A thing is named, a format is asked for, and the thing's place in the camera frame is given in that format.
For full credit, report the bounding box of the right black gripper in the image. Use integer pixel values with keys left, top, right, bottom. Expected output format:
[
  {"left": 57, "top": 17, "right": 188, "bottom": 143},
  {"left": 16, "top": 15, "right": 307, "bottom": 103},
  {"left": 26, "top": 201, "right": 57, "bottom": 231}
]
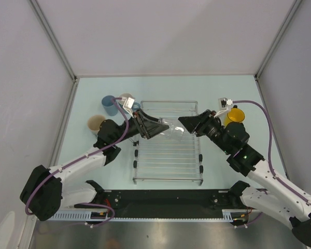
[{"left": 177, "top": 109, "right": 231, "bottom": 154}]

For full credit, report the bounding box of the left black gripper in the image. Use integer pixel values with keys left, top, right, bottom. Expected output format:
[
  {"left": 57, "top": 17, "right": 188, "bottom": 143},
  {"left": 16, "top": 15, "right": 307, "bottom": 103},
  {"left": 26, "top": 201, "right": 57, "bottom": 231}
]
[{"left": 112, "top": 108, "right": 168, "bottom": 145}]

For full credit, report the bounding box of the clear glass cup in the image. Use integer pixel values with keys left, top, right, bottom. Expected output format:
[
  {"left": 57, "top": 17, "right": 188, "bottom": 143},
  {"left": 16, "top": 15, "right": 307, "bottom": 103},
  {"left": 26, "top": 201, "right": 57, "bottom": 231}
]
[{"left": 159, "top": 117, "right": 186, "bottom": 141}]

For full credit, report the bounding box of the blue textured ceramic mug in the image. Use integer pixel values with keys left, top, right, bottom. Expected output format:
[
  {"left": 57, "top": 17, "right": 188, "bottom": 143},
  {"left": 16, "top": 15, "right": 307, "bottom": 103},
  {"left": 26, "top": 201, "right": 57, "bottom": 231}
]
[{"left": 117, "top": 93, "right": 140, "bottom": 111}]

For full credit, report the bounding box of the yellow ceramic mug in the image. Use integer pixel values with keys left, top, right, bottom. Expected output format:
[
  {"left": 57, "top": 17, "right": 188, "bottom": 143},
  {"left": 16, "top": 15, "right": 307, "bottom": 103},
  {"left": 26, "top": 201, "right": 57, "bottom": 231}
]
[{"left": 224, "top": 107, "right": 245, "bottom": 127}]

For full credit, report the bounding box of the blue-grey plastic tumbler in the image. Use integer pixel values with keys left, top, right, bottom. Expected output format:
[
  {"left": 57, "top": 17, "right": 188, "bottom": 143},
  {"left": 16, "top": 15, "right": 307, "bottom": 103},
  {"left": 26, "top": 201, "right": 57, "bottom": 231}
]
[{"left": 101, "top": 95, "right": 118, "bottom": 116}]

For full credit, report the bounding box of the beige ceramic mug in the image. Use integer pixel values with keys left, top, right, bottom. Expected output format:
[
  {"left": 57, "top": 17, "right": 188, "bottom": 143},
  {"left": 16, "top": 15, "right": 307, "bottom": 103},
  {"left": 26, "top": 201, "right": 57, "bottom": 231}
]
[{"left": 87, "top": 115, "right": 106, "bottom": 135}]

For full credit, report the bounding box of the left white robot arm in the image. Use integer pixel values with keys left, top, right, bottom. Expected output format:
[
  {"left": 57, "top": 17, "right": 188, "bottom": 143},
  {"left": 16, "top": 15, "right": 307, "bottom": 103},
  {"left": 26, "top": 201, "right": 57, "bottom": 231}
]
[{"left": 20, "top": 109, "right": 169, "bottom": 221}]

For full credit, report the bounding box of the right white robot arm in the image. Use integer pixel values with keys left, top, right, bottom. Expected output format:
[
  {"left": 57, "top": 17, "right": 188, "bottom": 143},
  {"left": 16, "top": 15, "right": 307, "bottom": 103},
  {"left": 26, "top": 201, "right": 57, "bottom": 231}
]
[{"left": 178, "top": 110, "right": 311, "bottom": 248}]

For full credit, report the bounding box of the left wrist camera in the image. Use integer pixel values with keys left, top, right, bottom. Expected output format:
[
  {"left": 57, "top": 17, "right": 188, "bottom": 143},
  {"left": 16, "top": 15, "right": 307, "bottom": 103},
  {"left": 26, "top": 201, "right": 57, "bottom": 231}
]
[{"left": 120, "top": 97, "right": 135, "bottom": 116}]

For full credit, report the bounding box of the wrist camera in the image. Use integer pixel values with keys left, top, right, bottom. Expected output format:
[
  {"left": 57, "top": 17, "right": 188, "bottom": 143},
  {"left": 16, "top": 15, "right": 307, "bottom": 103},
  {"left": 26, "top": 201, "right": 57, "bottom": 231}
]
[
  {"left": 215, "top": 98, "right": 234, "bottom": 117},
  {"left": 120, "top": 97, "right": 135, "bottom": 116}
]

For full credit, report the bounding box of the metal wire dish rack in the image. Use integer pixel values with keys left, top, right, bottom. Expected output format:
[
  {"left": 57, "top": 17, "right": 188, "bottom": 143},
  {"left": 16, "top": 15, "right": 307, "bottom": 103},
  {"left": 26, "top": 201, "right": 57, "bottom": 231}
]
[{"left": 132, "top": 100, "right": 204, "bottom": 185}]

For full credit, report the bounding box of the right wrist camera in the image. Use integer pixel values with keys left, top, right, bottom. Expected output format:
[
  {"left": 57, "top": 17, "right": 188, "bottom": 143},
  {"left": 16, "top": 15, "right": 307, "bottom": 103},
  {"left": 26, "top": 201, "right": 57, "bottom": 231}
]
[{"left": 215, "top": 98, "right": 234, "bottom": 117}]

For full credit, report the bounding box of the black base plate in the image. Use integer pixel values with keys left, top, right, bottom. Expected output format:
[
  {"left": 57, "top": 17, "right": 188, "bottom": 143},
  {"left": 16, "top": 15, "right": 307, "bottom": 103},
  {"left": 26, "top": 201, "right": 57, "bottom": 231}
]
[{"left": 75, "top": 189, "right": 260, "bottom": 219}]

